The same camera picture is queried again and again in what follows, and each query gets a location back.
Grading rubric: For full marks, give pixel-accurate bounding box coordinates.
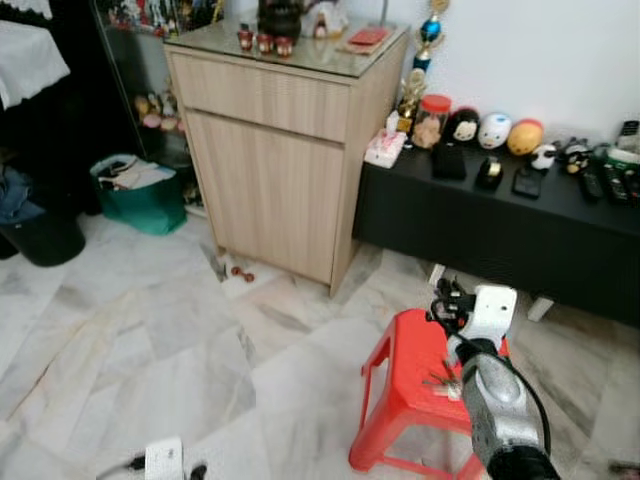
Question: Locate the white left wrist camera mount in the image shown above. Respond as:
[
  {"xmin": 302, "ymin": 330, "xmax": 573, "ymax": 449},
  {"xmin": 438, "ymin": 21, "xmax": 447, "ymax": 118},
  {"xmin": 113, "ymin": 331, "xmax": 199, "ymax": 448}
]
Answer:
[{"xmin": 144, "ymin": 437, "xmax": 185, "ymax": 480}]

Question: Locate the small panda figurine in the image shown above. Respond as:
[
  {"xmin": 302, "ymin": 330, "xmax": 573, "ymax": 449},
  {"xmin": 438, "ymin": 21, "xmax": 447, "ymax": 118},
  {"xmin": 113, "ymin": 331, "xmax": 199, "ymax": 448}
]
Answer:
[{"xmin": 530, "ymin": 143, "xmax": 558, "ymax": 171}]

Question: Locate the red booklet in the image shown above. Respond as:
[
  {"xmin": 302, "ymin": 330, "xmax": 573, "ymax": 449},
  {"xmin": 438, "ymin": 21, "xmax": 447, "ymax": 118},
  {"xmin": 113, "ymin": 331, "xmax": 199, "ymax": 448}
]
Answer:
[{"xmin": 345, "ymin": 27, "xmax": 391, "ymax": 51}]

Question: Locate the white house ornament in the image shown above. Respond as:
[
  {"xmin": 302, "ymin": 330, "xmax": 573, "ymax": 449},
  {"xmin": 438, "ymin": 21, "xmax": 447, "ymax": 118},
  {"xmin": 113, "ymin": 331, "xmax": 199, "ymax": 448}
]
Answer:
[{"xmin": 305, "ymin": 0, "xmax": 349, "ymax": 39}]

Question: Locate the pink white tissue pack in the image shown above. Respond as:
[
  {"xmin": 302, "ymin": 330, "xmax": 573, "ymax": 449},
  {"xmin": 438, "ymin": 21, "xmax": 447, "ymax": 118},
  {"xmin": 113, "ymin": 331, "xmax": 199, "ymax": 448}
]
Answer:
[{"xmin": 365, "ymin": 128, "xmax": 408, "ymax": 169}]

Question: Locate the small gold trophy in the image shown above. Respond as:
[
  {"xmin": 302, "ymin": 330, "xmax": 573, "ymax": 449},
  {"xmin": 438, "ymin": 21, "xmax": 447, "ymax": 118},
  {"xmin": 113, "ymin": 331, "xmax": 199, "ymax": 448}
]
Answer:
[{"xmin": 397, "ymin": 68, "xmax": 426, "ymax": 136}]

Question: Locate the small black figurine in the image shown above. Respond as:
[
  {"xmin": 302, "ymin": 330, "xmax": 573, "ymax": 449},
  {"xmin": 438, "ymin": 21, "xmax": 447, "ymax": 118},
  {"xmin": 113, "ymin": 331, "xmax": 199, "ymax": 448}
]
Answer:
[{"xmin": 560, "ymin": 138, "xmax": 593, "ymax": 176}]

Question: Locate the orange round plush toy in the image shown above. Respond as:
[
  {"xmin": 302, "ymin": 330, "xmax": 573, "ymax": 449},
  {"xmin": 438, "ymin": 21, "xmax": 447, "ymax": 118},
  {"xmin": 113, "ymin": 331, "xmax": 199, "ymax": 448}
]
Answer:
[{"xmin": 507, "ymin": 118, "xmax": 546, "ymax": 157}]

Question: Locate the red plastic stool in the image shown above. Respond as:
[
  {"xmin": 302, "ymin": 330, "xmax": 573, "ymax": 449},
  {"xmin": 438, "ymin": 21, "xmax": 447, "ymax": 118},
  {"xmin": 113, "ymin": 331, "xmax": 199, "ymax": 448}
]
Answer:
[{"xmin": 348, "ymin": 308, "xmax": 511, "ymax": 480}]

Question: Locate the blue and gold trophy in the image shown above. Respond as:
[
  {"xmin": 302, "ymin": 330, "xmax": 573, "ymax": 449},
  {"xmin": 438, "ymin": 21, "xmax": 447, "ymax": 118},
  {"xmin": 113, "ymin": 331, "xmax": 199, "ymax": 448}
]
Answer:
[{"xmin": 418, "ymin": 0, "xmax": 449, "ymax": 76}]

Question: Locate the white cordless phone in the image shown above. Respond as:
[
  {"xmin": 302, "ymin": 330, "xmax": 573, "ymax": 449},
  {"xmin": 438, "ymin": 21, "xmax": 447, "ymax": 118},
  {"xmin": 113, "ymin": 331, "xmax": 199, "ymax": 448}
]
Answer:
[{"xmin": 615, "ymin": 120, "xmax": 640, "ymax": 166}]

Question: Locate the glass display cabinet with toys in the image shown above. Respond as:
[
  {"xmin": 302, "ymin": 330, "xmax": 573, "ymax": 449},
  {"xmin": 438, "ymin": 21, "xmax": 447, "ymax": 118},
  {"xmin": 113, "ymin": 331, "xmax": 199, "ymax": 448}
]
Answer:
[{"xmin": 90, "ymin": 0, "xmax": 226, "ymax": 216}]

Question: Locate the black piano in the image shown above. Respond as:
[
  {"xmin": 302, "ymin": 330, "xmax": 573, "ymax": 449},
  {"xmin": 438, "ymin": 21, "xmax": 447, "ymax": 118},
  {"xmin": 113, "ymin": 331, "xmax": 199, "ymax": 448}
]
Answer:
[{"xmin": 0, "ymin": 0, "xmax": 131, "ymax": 216}]

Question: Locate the small white lace cloth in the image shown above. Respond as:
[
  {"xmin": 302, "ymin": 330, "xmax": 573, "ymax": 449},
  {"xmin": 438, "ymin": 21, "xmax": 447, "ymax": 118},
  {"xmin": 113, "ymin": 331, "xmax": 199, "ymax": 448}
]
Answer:
[{"xmin": 0, "ymin": 0, "xmax": 53, "ymax": 19}]

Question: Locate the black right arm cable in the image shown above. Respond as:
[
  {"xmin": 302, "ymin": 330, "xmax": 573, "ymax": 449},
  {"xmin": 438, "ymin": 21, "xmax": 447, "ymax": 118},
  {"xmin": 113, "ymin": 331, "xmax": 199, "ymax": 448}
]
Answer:
[{"xmin": 428, "ymin": 278, "xmax": 553, "ymax": 451}]

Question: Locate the black tv console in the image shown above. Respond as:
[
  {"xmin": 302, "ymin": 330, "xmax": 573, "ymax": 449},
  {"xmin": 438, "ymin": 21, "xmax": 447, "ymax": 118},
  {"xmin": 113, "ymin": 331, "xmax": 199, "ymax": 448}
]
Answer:
[{"xmin": 352, "ymin": 140, "xmax": 640, "ymax": 326}]

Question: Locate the white round plush toy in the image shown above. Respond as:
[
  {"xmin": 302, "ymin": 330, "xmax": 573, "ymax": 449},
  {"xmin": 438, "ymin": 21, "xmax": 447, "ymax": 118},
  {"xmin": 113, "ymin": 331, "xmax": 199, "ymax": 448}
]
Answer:
[{"xmin": 477, "ymin": 112, "xmax": 513, "ymax": 151}]

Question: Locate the blue grey cloth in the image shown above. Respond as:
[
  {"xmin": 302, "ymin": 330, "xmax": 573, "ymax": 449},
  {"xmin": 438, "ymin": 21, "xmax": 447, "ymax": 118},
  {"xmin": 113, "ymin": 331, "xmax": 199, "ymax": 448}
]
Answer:
[{"xmin": 0, "ymin": 165, "xmax": 46, "ymax": 226}]

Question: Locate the light wooden cabinet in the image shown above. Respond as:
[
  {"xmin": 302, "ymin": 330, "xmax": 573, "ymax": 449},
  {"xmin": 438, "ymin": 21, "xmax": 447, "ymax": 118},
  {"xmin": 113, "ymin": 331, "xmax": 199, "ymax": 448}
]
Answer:
[{"xmin": 163, "ymin": 18, "xmax": 411, "ymax": 297}]

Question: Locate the black remote control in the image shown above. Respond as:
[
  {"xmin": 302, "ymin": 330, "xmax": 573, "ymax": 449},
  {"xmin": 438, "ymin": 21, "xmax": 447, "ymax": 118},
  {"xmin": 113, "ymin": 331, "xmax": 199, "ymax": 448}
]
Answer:
[
  {"xmin": 580, "ymin": 170, "xmax": 604, "ymax": 204},
  {"xmin": 603, "ymin": 168, "xmax": 631, "ymax": 204}
]

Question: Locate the clear jar red lid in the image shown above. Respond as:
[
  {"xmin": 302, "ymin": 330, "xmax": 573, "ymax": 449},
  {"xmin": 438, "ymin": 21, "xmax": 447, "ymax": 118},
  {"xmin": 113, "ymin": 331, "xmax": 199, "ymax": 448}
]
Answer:
[{"xmin": 413, "ymin": 94, "xmax": 453, "ymax": 151}]

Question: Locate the green tote bag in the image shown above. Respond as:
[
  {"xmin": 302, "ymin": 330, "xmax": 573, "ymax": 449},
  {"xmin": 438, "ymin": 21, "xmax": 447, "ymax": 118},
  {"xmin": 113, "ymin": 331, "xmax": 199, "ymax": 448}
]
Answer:
[{"xmin": 90, "ymin": 153, "xmax": 189, "ymax": 237}]

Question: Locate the bunch of keys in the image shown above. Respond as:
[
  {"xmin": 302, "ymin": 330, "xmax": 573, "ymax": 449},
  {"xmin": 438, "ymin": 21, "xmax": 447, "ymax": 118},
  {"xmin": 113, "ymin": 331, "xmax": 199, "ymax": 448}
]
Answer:
[{"xmin": 420, "ymin": 362, "xmax": 466, "ymax": 401}]

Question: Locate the black wallet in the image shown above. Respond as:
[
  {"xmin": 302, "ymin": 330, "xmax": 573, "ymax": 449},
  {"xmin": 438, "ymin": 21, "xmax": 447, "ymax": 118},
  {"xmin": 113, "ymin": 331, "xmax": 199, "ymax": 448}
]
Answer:
[{"xmin": 432, "ymin": 145, "xmax": 468, "ymax": 182}]

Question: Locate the large white lace cloth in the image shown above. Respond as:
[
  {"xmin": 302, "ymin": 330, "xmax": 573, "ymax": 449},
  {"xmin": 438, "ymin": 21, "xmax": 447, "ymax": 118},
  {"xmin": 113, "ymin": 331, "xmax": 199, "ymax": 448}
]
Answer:
[{"xmin": 0, "ymin": 20, "xmax": 71, "ymax": 111}]

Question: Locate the black waste bin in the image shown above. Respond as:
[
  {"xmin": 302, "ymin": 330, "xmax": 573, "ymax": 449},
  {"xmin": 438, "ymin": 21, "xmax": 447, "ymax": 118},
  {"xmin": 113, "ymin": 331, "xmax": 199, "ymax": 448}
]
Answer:
[{"xmin": 0, "ymin": 210, "xmax": 87, "ymax": 268}]

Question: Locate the black round plush toy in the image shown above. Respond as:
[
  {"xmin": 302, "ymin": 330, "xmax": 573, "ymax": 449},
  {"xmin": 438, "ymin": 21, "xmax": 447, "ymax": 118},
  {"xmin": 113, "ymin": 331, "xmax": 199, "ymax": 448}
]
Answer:
[{"xmin": 444, "ymin": 107, "xmax": 481, "ymax": 147}]

